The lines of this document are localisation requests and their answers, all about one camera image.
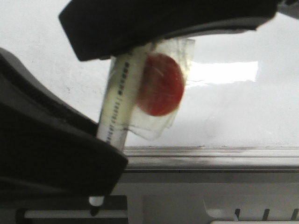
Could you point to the white appliance below board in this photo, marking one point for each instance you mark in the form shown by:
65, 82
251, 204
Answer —
178, 198

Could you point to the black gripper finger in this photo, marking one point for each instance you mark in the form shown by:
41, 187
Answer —
46, 146
99, 29

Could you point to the white whiteboard marker pen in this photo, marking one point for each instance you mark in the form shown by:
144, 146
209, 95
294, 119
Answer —
124, 79

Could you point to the white whiteboard surface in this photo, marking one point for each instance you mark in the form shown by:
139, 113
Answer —
243, 89

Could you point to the red round magnet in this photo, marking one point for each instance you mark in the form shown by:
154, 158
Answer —
162, 85

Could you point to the grey aluminium whiteboard tray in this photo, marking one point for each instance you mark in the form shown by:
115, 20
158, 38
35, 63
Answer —
212, 158

